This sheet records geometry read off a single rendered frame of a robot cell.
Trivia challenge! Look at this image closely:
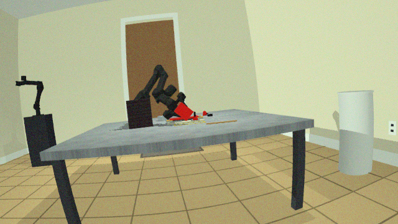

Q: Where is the cream flat base plate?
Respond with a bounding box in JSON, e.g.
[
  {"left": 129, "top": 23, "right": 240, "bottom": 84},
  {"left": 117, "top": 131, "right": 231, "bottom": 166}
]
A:
[{"left": 167, "top": 115, "right": 205, "bottom": 125}]

